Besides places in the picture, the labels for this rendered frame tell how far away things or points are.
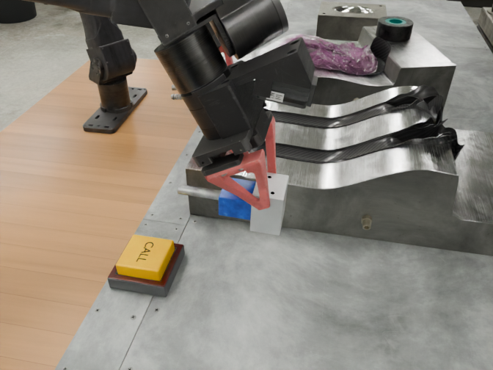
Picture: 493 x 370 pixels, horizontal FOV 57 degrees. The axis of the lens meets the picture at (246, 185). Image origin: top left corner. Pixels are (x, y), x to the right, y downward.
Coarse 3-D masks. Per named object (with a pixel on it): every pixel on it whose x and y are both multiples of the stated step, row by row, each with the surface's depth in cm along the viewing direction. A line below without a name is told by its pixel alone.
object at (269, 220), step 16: (272, 176) 54; (288, 176) 54; (192, 192) 55; (208, 192) 54; (224, 192) 53; (256, 192) 51; (272, 192) 51; (224, 208) 53; (240, 208) 53; (256, 208) 52; (272, 208) 51; (256, 224) 53; (272, 224) 52
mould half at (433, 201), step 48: (384, 96) 78; (288, 144) 73; (336, 144) 72; (480, 144) 78; (288, 192) 65; (336, 192) 64; (384, 192) 62; (432, 192) 60; (480, 192) 67; (384, 240) 67; (432, 240) 65; (480, 240) 64
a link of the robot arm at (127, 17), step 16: (32, 0) 36; (48, 0) 36; (64, 0) 36; (80, 0) 36; (96, 0) 36; (112, 0) 37; (128, 0) 37; (112, 16) 37; (128, 16) 38; (144, 16) 38
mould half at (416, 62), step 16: (368, 32) 109; (416, 32) 108; (272, 48) 110; (400, 48) 100; (416, 48) 100; (432, 48) 100; (400, 64) 93; (416, 64) 93; (432, 64) 93; (448, 64) 93; (320, 80) 92; (336, 80) 92; (352, 80) 93; (368, 80) 95; (384, 80) 96; (400, 80) 93; (416, 80) 94; (432, 80) 94; (448, 80) 94; (320, 96) 94; (336, 96) 94; (352, 96) 94
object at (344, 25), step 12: (324, 12) 134; (336, 12) 134; (348, 12) 140; (360, 12) 140; (372, 12) 134; (384, 12) 134; (324, 24) 134; (336, 24) 133; (348, 24) 133; (360, 24) 132; (372, 24) 131; (324, 36) 136; (336, 36) 135; (348, 36) 135
